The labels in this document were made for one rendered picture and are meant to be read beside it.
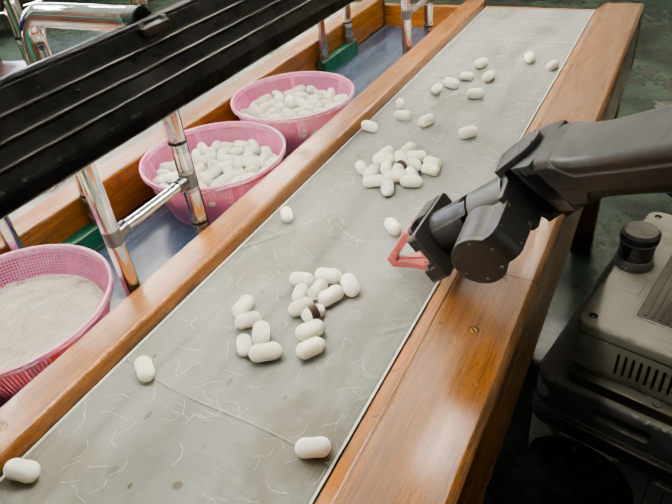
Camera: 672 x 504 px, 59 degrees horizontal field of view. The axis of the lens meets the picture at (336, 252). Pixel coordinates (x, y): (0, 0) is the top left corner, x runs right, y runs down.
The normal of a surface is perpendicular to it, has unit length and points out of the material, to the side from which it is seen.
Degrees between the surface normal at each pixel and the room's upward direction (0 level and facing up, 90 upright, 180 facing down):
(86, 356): 0
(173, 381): 0
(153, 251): 0
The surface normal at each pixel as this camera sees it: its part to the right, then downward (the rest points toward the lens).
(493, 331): -0.10, -0.80
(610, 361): -0.64, 0.51
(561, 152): -0.74, -0.56
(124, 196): 0.88, 0.21
